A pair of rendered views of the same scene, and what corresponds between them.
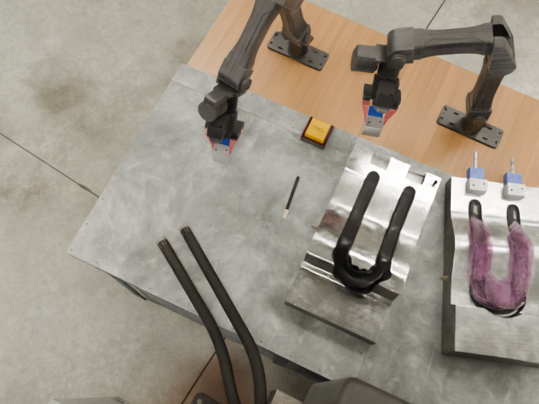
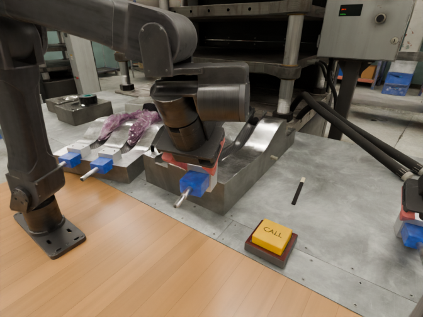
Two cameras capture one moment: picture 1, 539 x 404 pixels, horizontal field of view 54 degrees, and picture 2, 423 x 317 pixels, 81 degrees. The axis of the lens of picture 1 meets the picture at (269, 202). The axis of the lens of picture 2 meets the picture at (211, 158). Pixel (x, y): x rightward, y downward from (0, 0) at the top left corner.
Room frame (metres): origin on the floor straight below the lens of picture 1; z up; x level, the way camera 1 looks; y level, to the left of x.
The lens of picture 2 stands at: (1.14, -0.18, 1.19)
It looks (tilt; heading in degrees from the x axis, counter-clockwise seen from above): 28 degrees down; 192
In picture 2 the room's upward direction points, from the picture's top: straight up
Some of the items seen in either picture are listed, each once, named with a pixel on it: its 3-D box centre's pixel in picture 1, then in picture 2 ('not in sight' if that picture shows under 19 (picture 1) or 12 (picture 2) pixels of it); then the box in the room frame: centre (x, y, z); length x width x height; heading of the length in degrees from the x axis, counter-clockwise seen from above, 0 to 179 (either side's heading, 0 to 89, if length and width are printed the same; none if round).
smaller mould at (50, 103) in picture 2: not in sight; (69, 103); (0.02, -1.19, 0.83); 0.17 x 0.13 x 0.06; 158
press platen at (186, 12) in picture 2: not in sight; (225, 25); (-0.62, -0.47, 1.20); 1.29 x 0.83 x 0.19; 68
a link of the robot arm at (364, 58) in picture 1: (378, 56); (202, 73); (0.82, -0.26, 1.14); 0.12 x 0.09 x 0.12; 88
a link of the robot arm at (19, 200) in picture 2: (479, 111); (38, 189); (0.81, -0.61, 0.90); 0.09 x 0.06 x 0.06; 178
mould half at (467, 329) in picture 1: (496, 265); (135, 129); (0.36, -0.63, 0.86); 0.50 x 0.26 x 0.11; 175
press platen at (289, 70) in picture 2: not in sight; (224, 66); (-0.62, -0.47, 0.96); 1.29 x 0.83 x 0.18; 68
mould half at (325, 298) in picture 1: (365, 238); (231, 141); (0.42, -0.27, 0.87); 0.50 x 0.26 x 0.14; 158
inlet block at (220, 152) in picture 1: (226, 139); (418, 240); (0.72, 0.14, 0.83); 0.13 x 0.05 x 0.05; 166
